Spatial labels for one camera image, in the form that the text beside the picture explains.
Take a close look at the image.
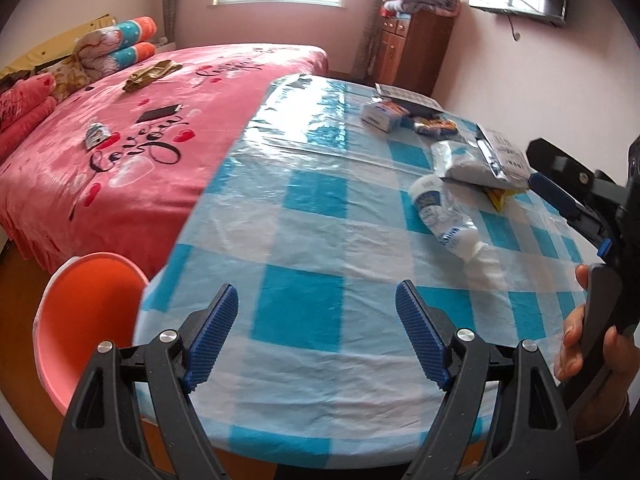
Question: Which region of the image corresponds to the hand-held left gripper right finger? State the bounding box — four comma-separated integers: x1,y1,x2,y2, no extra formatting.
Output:
395,280,581,480

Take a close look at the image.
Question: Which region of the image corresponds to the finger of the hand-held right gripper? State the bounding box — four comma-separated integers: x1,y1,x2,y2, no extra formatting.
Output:
530,172,620,262
525,137,626,202

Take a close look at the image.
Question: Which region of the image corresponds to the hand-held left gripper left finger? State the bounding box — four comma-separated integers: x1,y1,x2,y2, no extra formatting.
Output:
52,284,240,480

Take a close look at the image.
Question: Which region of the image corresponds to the silver white snack bag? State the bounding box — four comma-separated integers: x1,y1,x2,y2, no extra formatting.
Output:
430,125,532,193

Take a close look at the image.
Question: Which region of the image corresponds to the yellow tissue packet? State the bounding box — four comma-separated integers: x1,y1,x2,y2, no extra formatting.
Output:
412,116,458,137

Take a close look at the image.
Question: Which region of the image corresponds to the person's right forearm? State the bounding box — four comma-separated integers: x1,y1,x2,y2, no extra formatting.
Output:
572,394,633,445

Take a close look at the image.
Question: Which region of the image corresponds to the person's right hand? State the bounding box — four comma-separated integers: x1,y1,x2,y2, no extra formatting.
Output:
555,264,638,401

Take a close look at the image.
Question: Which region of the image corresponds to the yellow wrapper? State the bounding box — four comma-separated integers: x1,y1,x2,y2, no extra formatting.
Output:
485,187,526,212

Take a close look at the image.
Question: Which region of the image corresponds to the crumpled white blue packet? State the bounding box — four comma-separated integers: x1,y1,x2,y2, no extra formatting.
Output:
409,175,493,266

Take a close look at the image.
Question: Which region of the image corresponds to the orange plastic chair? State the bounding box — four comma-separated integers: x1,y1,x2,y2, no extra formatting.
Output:
32,252,151,416

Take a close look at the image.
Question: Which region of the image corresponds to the blue checkered plastic tablecloth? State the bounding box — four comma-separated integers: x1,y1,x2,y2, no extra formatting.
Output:
132,72,596,466

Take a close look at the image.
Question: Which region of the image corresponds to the pink printed bed blanket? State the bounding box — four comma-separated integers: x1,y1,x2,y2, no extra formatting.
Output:
0,44,331,281

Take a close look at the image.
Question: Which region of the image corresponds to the brown wooden cabinet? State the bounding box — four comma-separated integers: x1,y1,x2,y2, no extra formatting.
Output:
377,10,456,98

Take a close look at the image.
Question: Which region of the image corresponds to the blue orange tissue pack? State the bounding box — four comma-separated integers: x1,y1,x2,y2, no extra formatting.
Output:
361,100,407,134

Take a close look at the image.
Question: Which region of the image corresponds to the folded red patterned quilt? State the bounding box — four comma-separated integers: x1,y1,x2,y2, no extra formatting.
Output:
380,0,462,20

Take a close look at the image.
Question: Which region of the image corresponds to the patterned curtain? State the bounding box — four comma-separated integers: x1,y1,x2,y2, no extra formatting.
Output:
350,0,387,81

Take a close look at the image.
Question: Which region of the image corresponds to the black smartphone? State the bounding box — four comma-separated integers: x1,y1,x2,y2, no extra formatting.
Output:
136,104,185,124

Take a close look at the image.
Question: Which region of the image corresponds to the small silver packet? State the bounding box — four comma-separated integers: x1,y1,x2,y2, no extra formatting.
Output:
84,121,111,152

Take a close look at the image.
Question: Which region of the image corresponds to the gold crumpled cloth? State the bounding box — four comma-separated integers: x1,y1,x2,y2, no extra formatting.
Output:
124,60,183,93

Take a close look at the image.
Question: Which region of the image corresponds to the pink pillow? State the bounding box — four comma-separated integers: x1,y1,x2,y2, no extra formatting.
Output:
0,72,55,113
0,97,58,161

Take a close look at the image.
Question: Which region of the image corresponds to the beige floral quilt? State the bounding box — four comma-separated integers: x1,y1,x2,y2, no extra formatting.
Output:
50,55,95,103

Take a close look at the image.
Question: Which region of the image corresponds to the folded floral quilt orange teal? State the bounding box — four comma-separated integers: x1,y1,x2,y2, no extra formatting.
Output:
74,16,157,81

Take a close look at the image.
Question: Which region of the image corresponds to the yellow bed headboard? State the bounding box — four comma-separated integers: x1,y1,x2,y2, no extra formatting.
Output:
0,12,117,81

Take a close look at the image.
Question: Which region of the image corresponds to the grey curtain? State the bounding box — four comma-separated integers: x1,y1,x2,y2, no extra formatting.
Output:
162,0,182,46

